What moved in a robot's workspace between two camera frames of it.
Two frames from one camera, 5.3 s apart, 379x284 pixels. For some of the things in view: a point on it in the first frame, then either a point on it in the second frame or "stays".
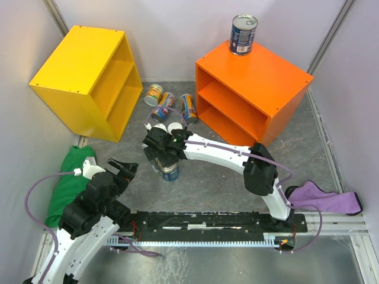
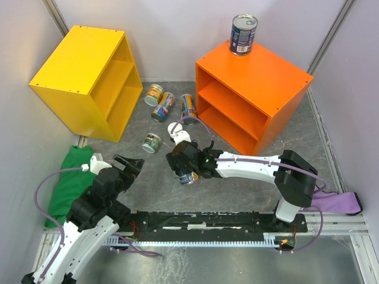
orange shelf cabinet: x=251 y=96 stays
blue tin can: x=243 y=33 stays
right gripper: x=152 y=155 -> x=173 y=162
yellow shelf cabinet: x=92 y=83 stays
